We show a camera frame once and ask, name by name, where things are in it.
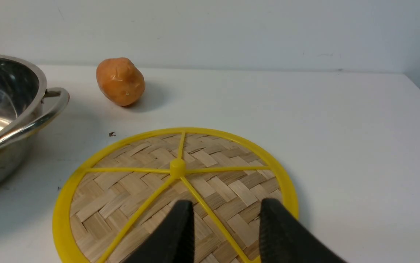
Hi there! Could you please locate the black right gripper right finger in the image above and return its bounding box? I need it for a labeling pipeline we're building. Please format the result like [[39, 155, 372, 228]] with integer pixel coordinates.
[[259, 198, 345, 263]]

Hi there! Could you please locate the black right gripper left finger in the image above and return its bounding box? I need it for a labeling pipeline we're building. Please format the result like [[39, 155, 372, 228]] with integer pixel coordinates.
[[124, 200, 195, 263]]

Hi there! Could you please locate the yellow woven bamboo steamer lid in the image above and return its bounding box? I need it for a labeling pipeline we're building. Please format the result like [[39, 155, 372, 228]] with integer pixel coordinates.
[[52, 127, 299, 263]]

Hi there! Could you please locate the stainless steel pot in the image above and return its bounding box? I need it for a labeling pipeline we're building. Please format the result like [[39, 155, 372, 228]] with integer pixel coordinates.
[[0, 55, 70, 184]]

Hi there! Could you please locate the brown potato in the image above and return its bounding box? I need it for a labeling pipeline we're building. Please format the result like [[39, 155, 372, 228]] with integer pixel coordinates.
[[96, 58, 146, 107]]

